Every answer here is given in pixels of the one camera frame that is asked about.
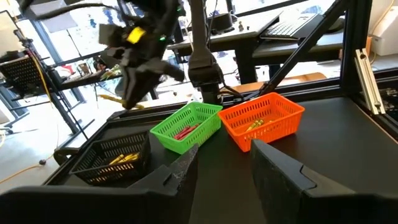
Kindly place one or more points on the orange plastic basket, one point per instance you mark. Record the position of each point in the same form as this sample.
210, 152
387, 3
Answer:
267, 137

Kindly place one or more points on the yellow tape tag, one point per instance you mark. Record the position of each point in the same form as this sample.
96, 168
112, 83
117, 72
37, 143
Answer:
136, 35

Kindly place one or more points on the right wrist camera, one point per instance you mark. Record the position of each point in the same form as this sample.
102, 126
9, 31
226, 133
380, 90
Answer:
111, 35

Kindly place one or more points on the red items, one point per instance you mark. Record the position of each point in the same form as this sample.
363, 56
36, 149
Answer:
190, 130

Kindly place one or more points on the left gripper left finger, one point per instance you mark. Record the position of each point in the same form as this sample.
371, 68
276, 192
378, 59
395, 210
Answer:
140, 205

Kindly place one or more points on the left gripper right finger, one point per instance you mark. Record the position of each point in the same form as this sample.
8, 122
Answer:
295, 199

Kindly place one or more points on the grey office desk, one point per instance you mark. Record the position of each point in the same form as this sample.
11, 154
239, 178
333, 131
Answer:
248, 34

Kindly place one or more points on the black frame knob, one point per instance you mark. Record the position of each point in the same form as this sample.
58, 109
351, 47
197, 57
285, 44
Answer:
65, 155

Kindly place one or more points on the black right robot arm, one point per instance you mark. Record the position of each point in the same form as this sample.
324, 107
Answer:
203, 62

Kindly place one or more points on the black keyboard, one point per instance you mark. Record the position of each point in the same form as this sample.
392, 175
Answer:
289, 28

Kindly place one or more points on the black perforated panel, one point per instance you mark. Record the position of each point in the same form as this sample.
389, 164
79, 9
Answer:
18, 74

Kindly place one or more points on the green-yellow crayon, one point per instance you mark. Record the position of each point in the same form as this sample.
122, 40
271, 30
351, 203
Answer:
258, 123
252, 126

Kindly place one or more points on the black aluminium table frame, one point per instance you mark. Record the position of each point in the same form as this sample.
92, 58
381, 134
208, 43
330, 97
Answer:
354, 46

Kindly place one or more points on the black plastic basket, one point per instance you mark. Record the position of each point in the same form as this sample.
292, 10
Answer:
90, 149

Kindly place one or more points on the white box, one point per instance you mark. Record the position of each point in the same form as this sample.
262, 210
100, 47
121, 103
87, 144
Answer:
385, 34

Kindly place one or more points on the pink crayon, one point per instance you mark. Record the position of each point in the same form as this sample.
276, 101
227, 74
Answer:
183, 133

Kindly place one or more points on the yellow crayon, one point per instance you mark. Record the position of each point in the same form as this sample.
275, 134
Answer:
110, 99
127, 157
134, 156
116, 159

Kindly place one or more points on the silver aluminium bracket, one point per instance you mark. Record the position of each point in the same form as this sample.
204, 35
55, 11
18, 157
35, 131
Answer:
368, 81

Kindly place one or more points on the black round object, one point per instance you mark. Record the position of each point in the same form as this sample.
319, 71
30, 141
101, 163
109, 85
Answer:
225, 21

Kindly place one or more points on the black tripod stand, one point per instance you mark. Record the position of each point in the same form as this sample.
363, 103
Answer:
66, 115

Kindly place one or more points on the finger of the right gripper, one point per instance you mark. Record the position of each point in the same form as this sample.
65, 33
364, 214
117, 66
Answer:
129, 90
141, 87

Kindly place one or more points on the green plastic basket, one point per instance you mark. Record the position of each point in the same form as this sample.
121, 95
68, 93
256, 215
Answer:
186, 113

